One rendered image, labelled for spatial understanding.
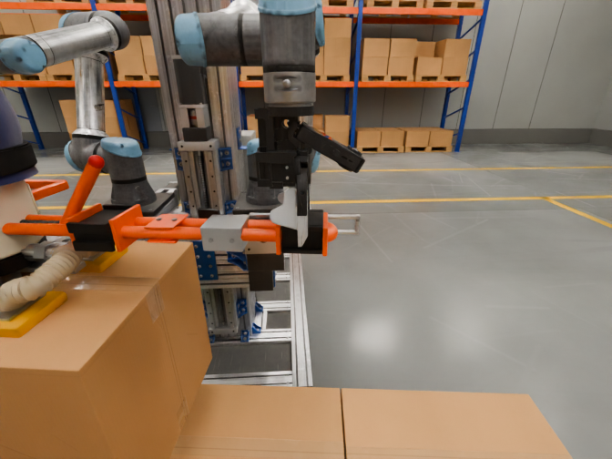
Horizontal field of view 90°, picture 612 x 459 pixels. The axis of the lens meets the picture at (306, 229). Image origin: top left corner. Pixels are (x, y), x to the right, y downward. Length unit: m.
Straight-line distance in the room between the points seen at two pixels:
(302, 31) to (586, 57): 11.86
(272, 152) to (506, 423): 1.02
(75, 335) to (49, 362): 0.05
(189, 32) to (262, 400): 0.97
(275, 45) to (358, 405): 0.97
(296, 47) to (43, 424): 0.67
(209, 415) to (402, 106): 9.13
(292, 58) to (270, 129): 0.10
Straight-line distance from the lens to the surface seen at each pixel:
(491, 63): 10.61
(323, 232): 0.48
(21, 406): 0.68
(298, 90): 0.46
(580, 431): 2.10
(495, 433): 1.17
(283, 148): 0.48
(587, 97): 12.48
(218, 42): 0.57
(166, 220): 0.59
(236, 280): 1.30
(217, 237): 0.53
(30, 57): 1.07
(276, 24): 0.46
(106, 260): 0.79
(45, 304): 0.70
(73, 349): 0.60
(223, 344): 1.76
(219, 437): 1.06
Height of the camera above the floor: 1.42
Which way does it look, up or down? 24 degrees down
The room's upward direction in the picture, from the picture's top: straight up
